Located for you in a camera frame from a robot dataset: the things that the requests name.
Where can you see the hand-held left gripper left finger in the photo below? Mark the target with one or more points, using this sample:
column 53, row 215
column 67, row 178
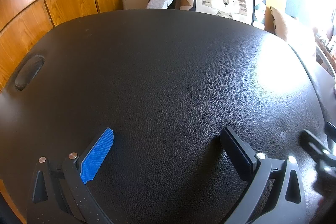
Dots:
column 97, row 158

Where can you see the beige deer print cushion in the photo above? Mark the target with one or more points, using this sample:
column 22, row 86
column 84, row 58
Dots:
column 291, row 29

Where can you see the cluttered wooden side table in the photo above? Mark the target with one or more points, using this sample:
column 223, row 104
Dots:
column 328, row 48

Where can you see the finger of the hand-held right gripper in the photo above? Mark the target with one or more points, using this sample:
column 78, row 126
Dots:
column 313, row 144
column 331, row 127

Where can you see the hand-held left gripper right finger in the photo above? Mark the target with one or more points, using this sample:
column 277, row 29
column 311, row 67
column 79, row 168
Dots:
column 236, row 150

